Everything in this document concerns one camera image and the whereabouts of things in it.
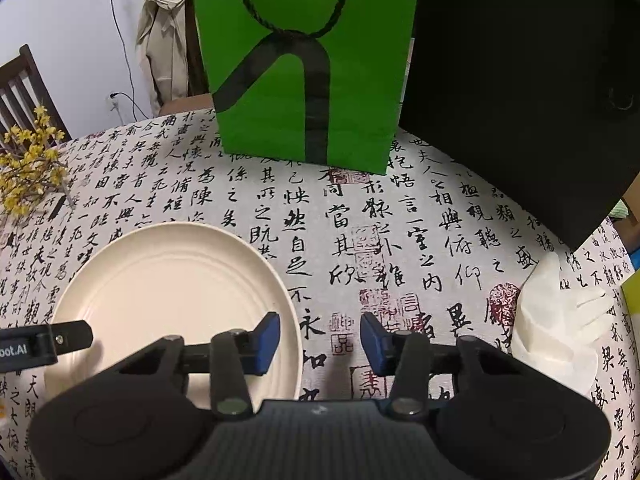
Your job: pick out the white wall socket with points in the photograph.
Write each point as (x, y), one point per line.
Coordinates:
(114, 103)

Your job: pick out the yellow flower branch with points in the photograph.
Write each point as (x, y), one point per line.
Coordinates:
(30, 160)

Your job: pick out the green paper bag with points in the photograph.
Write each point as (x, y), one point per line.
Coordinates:
(370, 85)

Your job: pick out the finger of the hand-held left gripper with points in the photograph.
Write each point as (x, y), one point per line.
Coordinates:
(70, 336)

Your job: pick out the large cream plate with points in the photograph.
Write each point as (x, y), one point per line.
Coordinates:
(165, 290)

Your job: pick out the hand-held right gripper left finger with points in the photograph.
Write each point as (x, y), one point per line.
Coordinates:
(267, 341)

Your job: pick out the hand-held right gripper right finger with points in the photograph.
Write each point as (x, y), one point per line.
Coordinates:
(372, 343)

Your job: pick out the yellow green box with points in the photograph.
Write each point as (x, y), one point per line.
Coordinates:
(634, 295)

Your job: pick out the white crumpled tissue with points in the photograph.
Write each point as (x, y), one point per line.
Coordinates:
(550, 320)

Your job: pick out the dark wooden chair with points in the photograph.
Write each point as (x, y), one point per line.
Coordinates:
(20, 90)

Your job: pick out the wooden chair under jacket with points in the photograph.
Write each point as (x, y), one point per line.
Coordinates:
(195, 50)

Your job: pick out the black paper bag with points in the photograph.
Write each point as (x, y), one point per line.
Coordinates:
(525, 85)

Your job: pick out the beige jacket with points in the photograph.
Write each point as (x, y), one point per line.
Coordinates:
(165, 35)

